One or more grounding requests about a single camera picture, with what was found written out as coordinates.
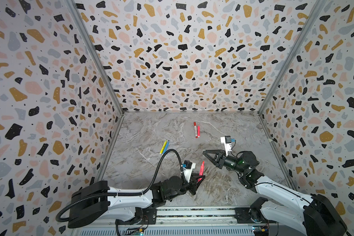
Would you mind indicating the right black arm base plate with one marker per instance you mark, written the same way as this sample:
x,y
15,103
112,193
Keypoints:
x,y
251,214

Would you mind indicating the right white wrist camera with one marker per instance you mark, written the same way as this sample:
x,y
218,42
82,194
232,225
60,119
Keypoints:
x,y
228,142

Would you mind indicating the yellow highlighter pen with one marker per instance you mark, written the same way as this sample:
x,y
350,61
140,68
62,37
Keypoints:
x,y
163,147

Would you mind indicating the blue green pen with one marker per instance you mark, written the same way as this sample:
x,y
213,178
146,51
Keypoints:
x,y
166,147

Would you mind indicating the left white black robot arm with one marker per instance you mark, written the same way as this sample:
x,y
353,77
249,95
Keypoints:
x,y
101,201

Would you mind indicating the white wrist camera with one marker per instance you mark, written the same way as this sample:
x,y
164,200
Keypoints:
x,y
228,142
188,168

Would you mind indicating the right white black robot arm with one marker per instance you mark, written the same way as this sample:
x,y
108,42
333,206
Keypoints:
x,y
310,215

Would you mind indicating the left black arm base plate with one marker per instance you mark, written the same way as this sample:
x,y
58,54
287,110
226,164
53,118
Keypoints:
x,y
138,216

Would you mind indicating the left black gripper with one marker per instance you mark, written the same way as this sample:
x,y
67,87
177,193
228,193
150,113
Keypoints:
x,y
190,186

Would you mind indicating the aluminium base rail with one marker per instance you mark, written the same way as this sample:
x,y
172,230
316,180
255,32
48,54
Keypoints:
x,y
188,221

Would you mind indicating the white pen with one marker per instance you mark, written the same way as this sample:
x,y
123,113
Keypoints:
x,y
195,130

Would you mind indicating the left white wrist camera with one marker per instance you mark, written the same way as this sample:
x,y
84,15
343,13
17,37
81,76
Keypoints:
x,y
188,168

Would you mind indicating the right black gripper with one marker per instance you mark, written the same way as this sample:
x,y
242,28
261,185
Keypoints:
x,y
220,159

